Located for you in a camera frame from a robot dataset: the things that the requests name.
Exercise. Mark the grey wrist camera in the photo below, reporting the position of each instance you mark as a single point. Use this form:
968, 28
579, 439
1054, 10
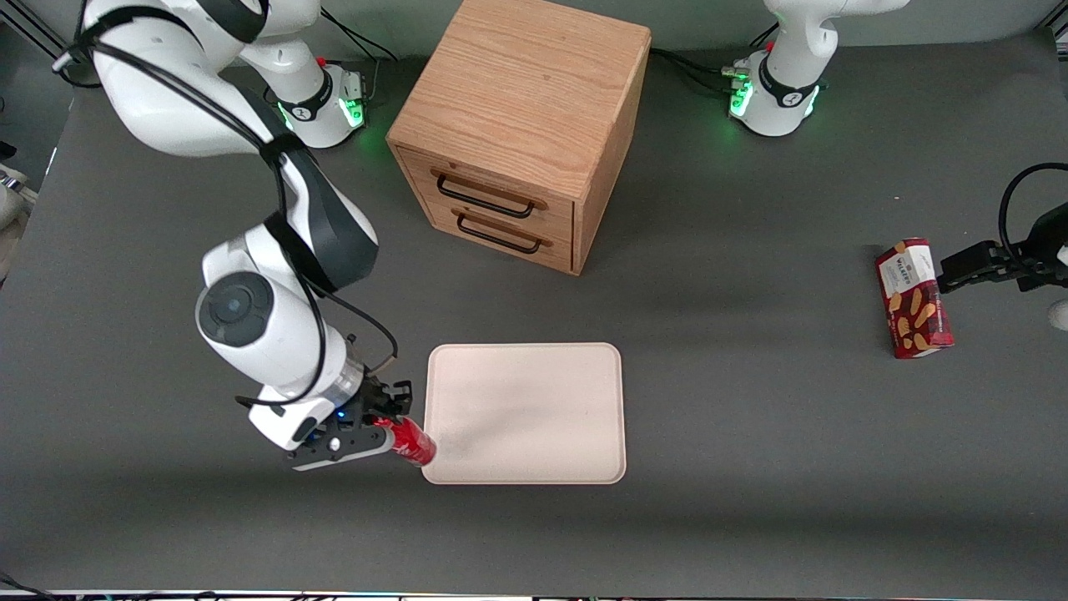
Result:
1061, 315
288, 421

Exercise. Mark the wooden drawer cabinet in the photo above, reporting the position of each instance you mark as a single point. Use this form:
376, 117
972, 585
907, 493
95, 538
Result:
526, 92

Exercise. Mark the red shortbread cookie box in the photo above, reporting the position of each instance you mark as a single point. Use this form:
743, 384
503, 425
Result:
914, 299

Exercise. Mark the beige rectangular tray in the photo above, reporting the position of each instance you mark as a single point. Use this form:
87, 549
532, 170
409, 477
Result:
524, 413

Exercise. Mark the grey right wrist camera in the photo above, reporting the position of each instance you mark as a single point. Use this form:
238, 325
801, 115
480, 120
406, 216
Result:
288, 421

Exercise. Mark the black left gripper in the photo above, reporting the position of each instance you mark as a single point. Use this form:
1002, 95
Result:
1020, 260

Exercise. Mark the red coke bottle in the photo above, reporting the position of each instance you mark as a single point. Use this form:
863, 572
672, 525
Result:
413, 442

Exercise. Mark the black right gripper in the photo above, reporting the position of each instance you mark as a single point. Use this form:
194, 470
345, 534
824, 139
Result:
381, 398

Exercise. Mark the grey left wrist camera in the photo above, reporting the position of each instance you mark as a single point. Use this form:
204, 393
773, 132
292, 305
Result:
1061, 315

